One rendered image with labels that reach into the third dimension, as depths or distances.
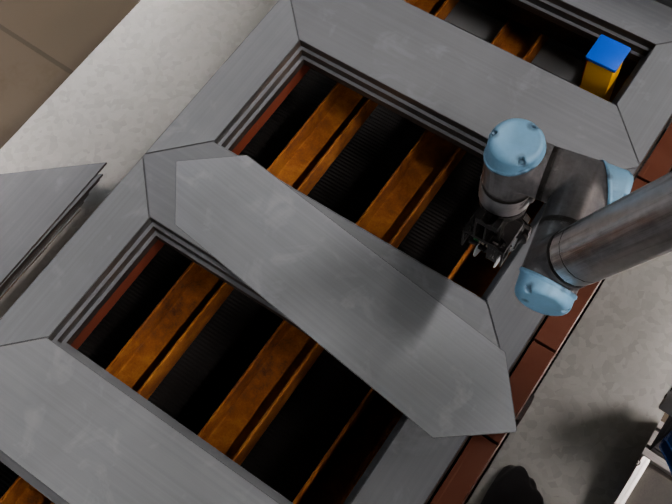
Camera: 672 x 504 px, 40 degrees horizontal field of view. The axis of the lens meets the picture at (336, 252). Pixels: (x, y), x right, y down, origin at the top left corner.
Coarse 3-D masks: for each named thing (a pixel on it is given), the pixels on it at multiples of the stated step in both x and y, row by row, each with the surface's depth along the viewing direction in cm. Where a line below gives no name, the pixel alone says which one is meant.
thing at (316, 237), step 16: (304, 224) 156; (320, 224) 156; (336, 224) 156; (288, 240) 155; (304, 240) 155; (320, 240) 155; (336, 240) 154; (272, 256) 154; (288, 256) 154; (304, 256) 154; (320, 256) 153; (256, 272) 153; (272, 272) 153; (288, 272) 153; (304, 272) 152; (256, 288) 152; (272, 288) 152; (288, 288) 151; (272, 304) 150
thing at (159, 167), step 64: (512, 0) 179; (320, 64) 174; (640, 64) 168; (448, 128) 165; (128, 256) 158; (192, 256) 159; (384, 256) 153; (512, 256) 153; (64, 320) 152; (384, 448) 141
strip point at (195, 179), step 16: (192, 160) 163; (208, 160) 163; (224, 160) 163; (240, 160) 162; (176, 176) 162; (192, 176) 162; (208, 176) 161; (224, 176) 161; (176, 192) 160; (192, 192) 160; (208, 192) 160; (176, 208) 159; (192, 208) 159; (176, 224) 158
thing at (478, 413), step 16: (496, 368) 143; (480, 384) 142; (496, 384) 142; (464, 400) 141; (480, 400) 141; (496, 400) 141; (512, 400) 141; (464, 416) 140; (480, 416) 140; (496, 416) 140; (448, 432) 139; (464, 432) 139; (480, 432) 139
